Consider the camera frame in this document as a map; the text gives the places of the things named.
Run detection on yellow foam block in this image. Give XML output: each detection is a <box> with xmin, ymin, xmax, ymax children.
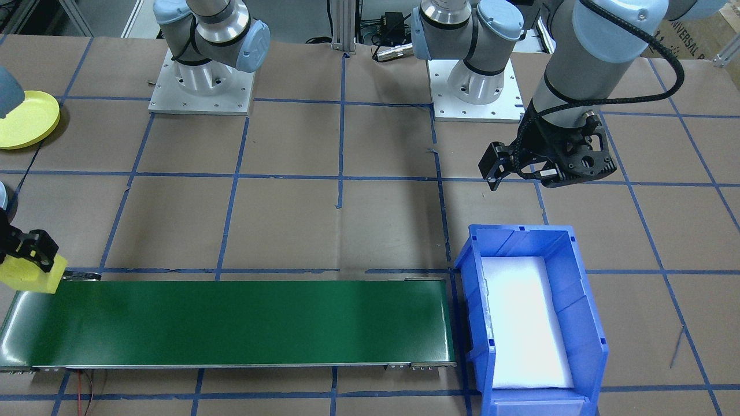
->
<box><xmin>0</xmin><ymin>243</ymin><xmax>69</xmax><ymax>294</ymax></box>

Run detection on yellow plate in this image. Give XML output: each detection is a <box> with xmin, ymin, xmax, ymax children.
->
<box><xmin>0</xmin><ymin>91</ymin><xmax>61</xmax><ymax>150</ymax></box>

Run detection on silver cylindrical connector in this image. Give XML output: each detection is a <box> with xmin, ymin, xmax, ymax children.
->
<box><xmin>375</xmin><ymin>45</ymin><xmax>415</xmax><ymax>62</ymax></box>

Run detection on white foam pad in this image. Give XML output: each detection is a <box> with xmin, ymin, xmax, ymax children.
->
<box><xmin>480</xmin><ymin>256</ymin><xmax>575</xmax><ymax>389</ymax></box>

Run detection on green conveyor belt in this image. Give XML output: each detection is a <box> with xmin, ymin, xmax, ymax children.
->
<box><xmin>0</xmin><ymin>267</ymin><xmax>457</xmax><ymax>373</ymax></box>

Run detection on brown cardboard box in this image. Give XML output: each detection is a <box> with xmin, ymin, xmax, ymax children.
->
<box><xmin>653</xmin><ymin>12</ymin><xmax>740</xmax><ymax>60</ymax></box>

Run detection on blue plastic storage bin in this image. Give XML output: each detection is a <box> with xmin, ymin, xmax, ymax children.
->
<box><xmin>453</xmin><ymin>224</ymin><xmax>609</xmax><ymax>416</ymax></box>

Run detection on aluminium profile bar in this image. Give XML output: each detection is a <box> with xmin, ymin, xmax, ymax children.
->
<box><xmin>714</xmin><ymin>40</ymin><xmax>740</xmax><ymax>69</ymax></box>

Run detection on red wire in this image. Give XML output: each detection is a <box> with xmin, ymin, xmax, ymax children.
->
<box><xmin>74</xmin><ymin>370</ymin><xmax>98</xmax><ymax>416</ymax></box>

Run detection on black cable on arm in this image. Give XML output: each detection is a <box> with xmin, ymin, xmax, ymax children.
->
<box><xmin>515</xmin><ymin>0</ymin><xmax>686</xmax><ymax>168</ymax></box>

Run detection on aluminium post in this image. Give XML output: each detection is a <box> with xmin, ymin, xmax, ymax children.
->
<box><xmin>328</xmin><ymin>0</ymin><xmax>357</xmax><ymax>54</ymax></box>

